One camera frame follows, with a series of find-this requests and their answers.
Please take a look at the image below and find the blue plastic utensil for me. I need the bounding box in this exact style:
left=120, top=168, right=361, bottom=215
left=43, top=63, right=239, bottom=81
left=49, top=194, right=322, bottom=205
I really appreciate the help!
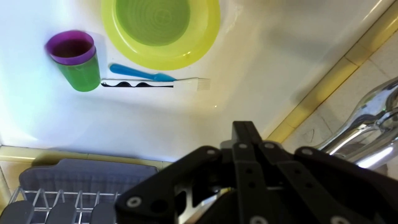
left=108, top=62, right=177, bottom=83

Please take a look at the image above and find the dark blue dish rack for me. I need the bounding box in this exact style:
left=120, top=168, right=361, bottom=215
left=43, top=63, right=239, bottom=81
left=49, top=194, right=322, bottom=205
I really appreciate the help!
left=0, top=158, right=159, bottom=224

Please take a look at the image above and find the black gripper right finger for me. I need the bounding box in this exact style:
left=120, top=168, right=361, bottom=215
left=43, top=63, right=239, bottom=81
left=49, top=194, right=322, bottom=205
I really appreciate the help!
left=246, top=120, right=398, bottom=224

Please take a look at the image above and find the chrome wall tap faucet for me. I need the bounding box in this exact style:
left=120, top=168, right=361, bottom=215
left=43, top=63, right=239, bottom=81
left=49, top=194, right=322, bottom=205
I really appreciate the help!
left=315, top=76, right=398, bottom=170

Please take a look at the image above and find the lime green plastic plate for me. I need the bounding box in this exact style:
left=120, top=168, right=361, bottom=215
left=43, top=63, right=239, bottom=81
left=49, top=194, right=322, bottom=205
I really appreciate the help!
left=99, top=0, right=221, bottom=72

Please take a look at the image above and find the green cup with purple cup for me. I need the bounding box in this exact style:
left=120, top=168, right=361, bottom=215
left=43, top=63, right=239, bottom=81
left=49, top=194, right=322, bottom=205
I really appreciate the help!
left=43, top=28, right=101, bottom=93

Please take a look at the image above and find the white ceramic sink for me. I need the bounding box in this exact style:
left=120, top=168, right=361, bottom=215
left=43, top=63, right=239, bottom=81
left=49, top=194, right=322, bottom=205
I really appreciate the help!
left=0, top=0, right=398, bottom=164

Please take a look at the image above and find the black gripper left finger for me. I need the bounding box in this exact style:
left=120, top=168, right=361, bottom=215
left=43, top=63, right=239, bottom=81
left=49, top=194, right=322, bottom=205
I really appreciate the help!
left=114, top=120, right=249, bottom=224

